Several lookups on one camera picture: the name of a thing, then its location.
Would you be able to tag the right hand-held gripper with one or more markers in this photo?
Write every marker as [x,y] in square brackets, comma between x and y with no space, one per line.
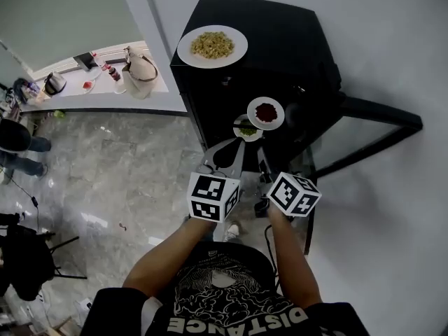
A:
[292,194]

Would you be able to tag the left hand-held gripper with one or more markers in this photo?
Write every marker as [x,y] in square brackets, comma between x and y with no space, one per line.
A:
[210,198]

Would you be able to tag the green food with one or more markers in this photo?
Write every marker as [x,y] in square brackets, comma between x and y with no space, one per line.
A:
[249,133]

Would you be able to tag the red food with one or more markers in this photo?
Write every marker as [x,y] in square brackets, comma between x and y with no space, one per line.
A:
[267,112]

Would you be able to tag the yellow food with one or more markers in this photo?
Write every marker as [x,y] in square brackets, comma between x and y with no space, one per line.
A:
[212,46]

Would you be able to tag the black mini fridge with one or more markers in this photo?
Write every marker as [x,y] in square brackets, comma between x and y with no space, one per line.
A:
[273,47]

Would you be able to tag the person's right forearm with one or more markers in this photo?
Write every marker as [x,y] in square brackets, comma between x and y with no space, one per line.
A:
[294,257]

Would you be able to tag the person's left forearm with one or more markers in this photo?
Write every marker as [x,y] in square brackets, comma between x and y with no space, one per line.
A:
[168,254]

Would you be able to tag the person's white shoe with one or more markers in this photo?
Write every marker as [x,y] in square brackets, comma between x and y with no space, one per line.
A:
[232,231]

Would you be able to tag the dark round object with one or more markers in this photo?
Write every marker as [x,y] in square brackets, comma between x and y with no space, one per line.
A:
[294,115]

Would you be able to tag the black printed t-shirt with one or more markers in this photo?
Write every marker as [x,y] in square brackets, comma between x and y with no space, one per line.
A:
[224,292]

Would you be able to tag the beige handbag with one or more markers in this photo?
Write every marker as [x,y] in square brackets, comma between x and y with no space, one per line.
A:
[140,75]

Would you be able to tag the white cup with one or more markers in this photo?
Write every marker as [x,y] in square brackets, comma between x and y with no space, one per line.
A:
[119,89]

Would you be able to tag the white window ledge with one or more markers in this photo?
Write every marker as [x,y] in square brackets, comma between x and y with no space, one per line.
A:
[105,96]

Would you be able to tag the dark jar with red lid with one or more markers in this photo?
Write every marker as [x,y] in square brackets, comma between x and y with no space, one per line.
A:
[114,74]

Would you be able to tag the small plate with red fruit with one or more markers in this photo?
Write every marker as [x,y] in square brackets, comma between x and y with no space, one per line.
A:
[87,84]

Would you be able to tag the clear bottle with red cap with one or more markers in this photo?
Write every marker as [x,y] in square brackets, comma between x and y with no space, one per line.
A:
[99,61]

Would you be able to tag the black box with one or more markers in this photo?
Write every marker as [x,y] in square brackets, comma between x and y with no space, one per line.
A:
[85,61]

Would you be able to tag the green object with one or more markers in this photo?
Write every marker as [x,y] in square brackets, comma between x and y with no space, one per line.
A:
[59,114]

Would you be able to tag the silver electric kettle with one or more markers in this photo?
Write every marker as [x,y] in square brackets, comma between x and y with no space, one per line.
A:
[55,83]

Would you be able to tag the white papers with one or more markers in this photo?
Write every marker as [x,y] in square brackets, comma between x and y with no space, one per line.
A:
[83,308]

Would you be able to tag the black chair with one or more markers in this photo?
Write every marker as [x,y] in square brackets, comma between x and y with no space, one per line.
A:
[24,254]

